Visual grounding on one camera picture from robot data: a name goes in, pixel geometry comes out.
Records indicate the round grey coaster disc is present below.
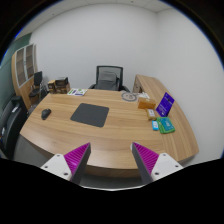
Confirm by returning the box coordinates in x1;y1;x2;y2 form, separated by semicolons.
121;92;137;102

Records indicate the black mesh office chair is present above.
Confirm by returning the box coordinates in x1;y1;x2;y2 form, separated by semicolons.
90;65;129;92

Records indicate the colourful leaflet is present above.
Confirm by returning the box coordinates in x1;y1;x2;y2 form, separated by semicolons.
67;88;88;96

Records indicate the small tan box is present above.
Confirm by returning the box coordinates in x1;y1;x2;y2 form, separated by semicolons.
146;109;156;120

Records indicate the black chair at left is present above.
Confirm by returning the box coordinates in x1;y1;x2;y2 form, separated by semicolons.
29;71;47;101

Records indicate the blue small packet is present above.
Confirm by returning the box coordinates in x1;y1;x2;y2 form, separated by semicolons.
152;120;159;131

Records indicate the dark grey mouse pad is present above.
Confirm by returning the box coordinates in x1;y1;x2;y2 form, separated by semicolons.
70;103;109;127

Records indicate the orange cardboard box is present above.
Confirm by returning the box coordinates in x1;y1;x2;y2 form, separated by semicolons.
138;97;156;109

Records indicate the grey backpack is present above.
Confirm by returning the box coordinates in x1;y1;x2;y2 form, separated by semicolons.
96;71;118;91

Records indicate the dark cardboard boxes stack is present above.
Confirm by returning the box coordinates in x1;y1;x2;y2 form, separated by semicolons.
48;77;70;94

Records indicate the wooden side desk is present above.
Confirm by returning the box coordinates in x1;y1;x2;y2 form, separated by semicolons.
133;75;199;162

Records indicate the green packet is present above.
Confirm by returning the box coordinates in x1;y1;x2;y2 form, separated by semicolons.
157;117;175;134

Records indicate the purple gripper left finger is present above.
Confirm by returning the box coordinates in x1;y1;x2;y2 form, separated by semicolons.
42;143;91;184

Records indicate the purple standing card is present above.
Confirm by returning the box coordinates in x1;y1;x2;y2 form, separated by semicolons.
156;93;175;117

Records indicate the wooden glass-door cabinet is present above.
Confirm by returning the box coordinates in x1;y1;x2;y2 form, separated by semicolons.
11;44;37;109

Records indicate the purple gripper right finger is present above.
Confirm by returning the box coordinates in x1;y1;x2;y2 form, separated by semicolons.
131;142;182;184

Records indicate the black computer mouse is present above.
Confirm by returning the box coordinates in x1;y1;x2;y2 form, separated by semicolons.
41;109;51;120

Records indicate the black leather chair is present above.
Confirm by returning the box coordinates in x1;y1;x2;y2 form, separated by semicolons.
0;96;27;160

